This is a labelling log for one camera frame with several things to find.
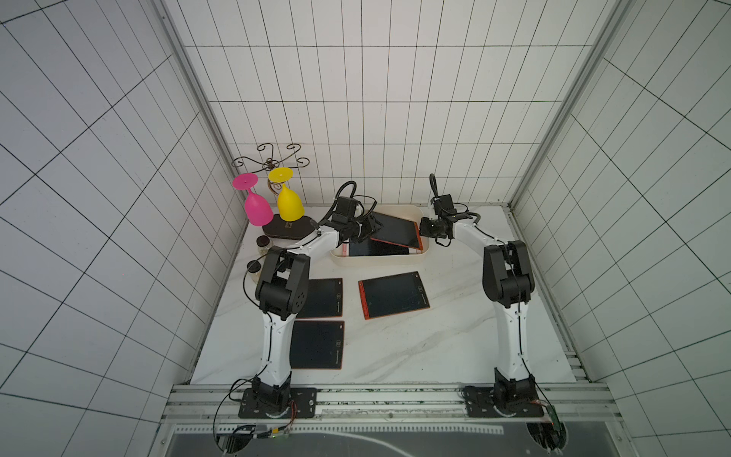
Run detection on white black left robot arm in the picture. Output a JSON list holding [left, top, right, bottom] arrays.
[[251, 195, 377, 411]]

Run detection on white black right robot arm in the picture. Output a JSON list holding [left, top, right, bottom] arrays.
[[420, 194, 538, 417]]

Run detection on pink plastic wine glass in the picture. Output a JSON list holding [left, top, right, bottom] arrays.
[[232, 173, 274, 227]]

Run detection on pink white writing tablet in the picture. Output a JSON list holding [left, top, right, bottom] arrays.
[[342, 239, 413, 257]]

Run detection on yellow plastic wine glass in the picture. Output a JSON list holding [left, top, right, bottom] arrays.
[[268, 167, 305, 222]]

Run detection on cream plastic storage box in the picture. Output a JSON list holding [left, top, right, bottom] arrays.
[[329, 205, 430, 268]]

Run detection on aluminium mounting rail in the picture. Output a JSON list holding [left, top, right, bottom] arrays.
[[162, 383, 621, 427]]

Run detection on dark metal glass rack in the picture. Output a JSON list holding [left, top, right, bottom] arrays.
[[232, 143, 317, 240]]

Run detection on red writing tablet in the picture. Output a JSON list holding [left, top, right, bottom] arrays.
[[370, 213, 424, 251], [297, 278, 343, 319], [358, 272, 430, 320], [289, 321, 345, 369]]

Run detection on glass jar black lid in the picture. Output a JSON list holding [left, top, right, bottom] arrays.
[[256, 235, 272, 256]]

